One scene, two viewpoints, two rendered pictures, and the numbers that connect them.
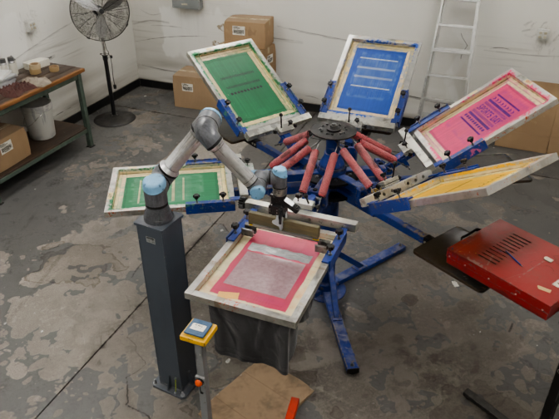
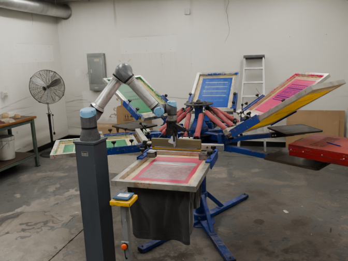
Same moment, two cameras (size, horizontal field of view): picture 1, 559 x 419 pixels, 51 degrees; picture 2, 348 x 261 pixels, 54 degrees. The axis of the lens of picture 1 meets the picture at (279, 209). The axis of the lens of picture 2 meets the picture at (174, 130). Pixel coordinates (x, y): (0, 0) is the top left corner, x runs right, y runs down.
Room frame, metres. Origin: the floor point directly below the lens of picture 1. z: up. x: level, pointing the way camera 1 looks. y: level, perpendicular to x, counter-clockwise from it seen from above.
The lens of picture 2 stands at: (0.06, 0.23, 1.78)
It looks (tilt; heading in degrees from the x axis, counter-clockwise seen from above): 12 degrees down; 355
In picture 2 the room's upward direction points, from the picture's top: 2 degrees counter-clockwise
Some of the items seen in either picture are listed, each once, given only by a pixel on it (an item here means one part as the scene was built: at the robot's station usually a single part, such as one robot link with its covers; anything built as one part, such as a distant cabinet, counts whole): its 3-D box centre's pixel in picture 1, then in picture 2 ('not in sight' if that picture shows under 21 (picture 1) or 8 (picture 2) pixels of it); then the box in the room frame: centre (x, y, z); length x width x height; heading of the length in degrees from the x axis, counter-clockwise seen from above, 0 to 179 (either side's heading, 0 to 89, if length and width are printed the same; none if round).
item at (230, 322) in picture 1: (248, 333); (158, 213); (2.23, 0.16, 0.74); 0.45 x 0.03 x 0.43; 68
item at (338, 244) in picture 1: (333, 250); (212, 159); (2.62, -0.30, 0.98); 0.30 x 0.05 x 0.07; 158
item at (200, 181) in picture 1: (193, 174); (110, 135); (3.36, 0.55, 1.05); 1.08 x 0.61 x 0.23; 98
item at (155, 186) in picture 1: (155, 189); (88, 117); (2.60, 0.63, 1.37); 0.13 x 0.12 x 0.14; 176
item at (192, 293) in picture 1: (269, 263); (169, 167); (2.50, 0.05, 0.97); 0.79 x 0.58 x 0.04; 158
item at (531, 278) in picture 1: (523, 266); (341, 149); (2.36, -1.22, 1.06); 0.61 x 0.46 x 0.12; 38
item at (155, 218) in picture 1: (157, 209); (89, 132); (2.60, 0.63, 1.25); 0.15 x 0.15 x 0.10
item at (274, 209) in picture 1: (278, 203); (171, 128); (2.69, 0.00, 1.23); 0.09 x 0.08 x 0.12; 68
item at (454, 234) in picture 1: (406, 227); (254, 152); (2.95, -0.76, 0.91); 1.34 x 0.40 x 0.08; 38
